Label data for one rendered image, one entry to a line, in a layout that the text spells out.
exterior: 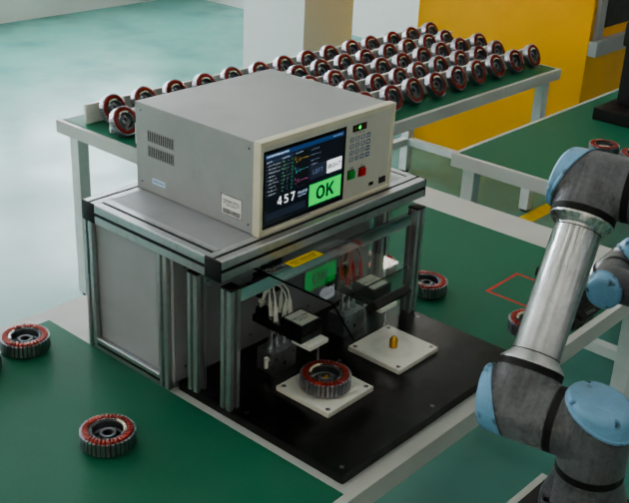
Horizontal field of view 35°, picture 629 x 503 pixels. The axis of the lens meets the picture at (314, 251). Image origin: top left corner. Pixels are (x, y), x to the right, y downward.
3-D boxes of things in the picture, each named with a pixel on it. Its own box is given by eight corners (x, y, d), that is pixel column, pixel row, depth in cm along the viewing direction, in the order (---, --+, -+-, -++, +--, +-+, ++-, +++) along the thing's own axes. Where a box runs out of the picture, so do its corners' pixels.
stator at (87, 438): (91, 466, 195) (90, 450, 194) (72, 435, 204) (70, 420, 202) (145, 449, 201) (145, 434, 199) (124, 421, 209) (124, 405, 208)
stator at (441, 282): (433, 278, 276) (434, 266, 275) (454, 296, 267) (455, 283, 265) (396, 284, 272) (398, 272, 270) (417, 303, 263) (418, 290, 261)
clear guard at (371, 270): (427, 299, 209) (430, 273, 207) (353, 340, 193) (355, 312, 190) (310, 251, 228) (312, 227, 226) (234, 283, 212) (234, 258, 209)
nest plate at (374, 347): (437, 351, 237) (438, 346, 236) (398, 374, 227) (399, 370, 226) (386, 328, 246) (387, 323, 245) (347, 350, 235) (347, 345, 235)
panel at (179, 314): (366, 287, 265) (373, 181, 253) (175, 382, 220) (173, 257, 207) (362, 285, 266) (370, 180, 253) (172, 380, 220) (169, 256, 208)
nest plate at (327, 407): (372, 390, 220) (373, 385, 220) (327, 418, 210) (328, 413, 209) (321, 364, 229) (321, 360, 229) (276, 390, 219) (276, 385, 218)
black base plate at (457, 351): (517, 363, 238) (519, 354, 237) (341, 485, 194) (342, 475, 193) (362, 295, 266) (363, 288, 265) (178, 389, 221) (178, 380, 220)
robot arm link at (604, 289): (639, 287, 205) (653, 264, 213) (585, 273, 210) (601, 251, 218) (633, 320, 208) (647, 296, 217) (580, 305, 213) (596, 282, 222)
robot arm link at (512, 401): (543, 450, 165) (644, 148, 174) (459, 420, 172) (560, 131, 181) (556, 458, 176) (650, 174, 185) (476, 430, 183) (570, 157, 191)
